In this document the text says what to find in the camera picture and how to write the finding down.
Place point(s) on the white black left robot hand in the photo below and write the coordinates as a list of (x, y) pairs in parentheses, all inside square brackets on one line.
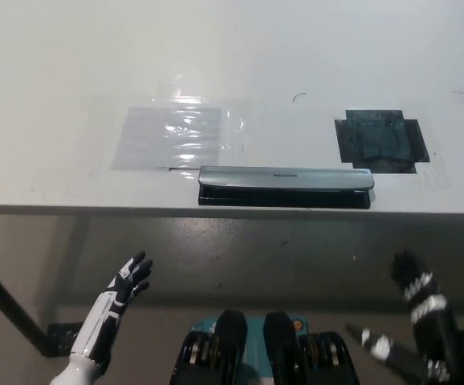
[(121, 286)]

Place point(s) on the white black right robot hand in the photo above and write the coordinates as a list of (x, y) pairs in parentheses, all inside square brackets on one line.
[(436, 325)]

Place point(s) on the black teal robot body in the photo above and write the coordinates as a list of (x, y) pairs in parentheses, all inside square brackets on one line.
[(232, 345)]

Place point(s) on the black diagonal table leg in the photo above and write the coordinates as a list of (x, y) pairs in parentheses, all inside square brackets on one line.
[(9, 305)]

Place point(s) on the clear plastic bag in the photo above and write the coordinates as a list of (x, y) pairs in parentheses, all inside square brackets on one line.
[(143, 140)]

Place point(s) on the black tape patch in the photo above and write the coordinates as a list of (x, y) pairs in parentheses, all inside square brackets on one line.
[(380, 140)]

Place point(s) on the silver black bag sealer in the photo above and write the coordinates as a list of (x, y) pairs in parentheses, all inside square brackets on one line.
[(284, 178)]

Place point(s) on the clear glossy tape film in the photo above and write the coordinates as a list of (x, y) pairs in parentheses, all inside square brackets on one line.
[(234, 120)]

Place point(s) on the black table foot bracket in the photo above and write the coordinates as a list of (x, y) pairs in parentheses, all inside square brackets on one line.
[(61, 339)]

